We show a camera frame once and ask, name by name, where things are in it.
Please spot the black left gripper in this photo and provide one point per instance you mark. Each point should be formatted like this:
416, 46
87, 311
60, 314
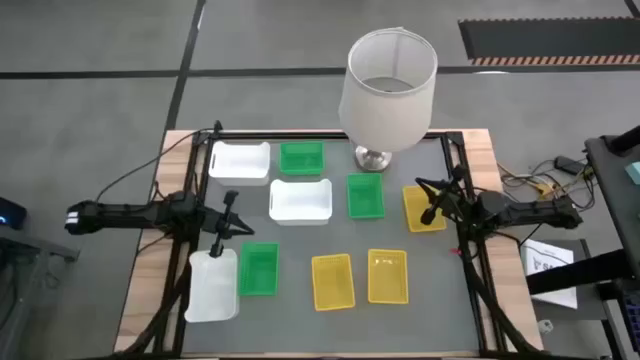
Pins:
226, 225

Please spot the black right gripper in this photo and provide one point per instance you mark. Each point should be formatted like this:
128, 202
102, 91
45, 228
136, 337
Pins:
450, 197

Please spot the black power adapter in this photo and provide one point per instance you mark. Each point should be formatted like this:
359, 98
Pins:
567, 164

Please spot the yellow plastic basket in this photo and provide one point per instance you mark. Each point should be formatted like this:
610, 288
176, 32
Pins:
332, 282
387, 276
410, 216

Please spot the black device with blue light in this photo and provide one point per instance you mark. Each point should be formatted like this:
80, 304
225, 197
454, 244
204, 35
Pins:
12, 212

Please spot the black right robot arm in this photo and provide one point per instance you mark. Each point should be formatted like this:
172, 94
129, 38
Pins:
530, 212

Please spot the black hazard-striped floor mat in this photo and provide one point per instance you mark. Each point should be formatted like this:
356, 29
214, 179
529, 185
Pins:
550, 40

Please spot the black metal crossbar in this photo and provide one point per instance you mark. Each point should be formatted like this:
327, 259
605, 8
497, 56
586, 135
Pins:
580, 272

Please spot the grey metal stand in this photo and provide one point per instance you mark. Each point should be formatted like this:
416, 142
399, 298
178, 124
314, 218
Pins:
30, 245

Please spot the blue plastic crate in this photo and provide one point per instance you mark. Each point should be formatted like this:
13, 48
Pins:
634, 315

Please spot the white printed paper sheet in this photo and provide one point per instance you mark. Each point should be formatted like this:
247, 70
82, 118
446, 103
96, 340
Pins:
550, 250

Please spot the grey table mat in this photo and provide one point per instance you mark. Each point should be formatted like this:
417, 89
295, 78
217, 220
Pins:
300, 330

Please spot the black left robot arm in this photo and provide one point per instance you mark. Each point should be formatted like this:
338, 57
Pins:
125, 215

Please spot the white plastic basket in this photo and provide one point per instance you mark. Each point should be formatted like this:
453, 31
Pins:
212, 290
300, 200
239, 162

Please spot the small white floor object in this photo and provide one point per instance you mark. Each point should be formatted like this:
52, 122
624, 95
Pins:
545, 326

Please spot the green plastic basket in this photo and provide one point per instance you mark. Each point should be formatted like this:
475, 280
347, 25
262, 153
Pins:
258, 270
301, 159
366, 196

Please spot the white shade table lamp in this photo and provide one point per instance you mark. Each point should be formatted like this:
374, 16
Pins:
385, 115

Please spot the black aluminium table frame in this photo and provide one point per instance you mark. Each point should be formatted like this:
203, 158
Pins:
320, 135

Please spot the teal box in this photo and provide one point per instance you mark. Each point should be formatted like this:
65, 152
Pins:
634, 172

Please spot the black side table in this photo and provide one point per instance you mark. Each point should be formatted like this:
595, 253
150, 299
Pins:
612, 190

